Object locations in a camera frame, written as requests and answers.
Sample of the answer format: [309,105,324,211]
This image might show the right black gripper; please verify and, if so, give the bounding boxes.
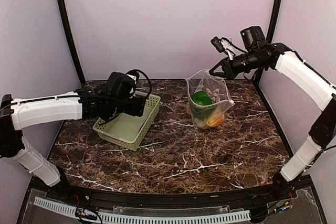
[210,50,267,80]

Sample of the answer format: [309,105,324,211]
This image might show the green plastic basket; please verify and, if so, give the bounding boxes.
[93,94,161,151]

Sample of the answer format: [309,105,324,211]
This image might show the clear zip top bag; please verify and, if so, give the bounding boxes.
[186,69,235,130]

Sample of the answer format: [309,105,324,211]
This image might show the green bok choy toy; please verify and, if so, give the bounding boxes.
[190,91,216,128]

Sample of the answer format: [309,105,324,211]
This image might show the yellow lemon toy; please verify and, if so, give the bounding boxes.
[206,115,214,127]

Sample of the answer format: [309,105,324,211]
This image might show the orange yellow mango toy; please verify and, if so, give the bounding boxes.
[213,114,225,127]

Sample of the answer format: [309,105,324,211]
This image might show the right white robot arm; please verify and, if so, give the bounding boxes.
[209,43,335,200]

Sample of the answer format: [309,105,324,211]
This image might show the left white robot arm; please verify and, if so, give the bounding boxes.
[1,91,147,201]

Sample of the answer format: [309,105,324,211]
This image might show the small circuit board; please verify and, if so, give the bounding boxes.
[75,208,98,221]

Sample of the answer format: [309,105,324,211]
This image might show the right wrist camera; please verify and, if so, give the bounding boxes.
[240,26,267,52]

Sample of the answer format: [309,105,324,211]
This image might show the right black frame post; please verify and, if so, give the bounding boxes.
[253,0,286,86]

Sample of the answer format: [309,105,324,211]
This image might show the black frame post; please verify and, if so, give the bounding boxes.
[57,0,86,86]
[253,0,286,86]

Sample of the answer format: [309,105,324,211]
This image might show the white slotted cable duct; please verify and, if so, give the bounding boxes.
[34,196,251,224]

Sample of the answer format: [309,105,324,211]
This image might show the black front rail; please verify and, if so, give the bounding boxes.
[24,175,314,214]

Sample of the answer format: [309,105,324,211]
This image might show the left black frame post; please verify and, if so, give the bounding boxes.
[57,0,86,86]

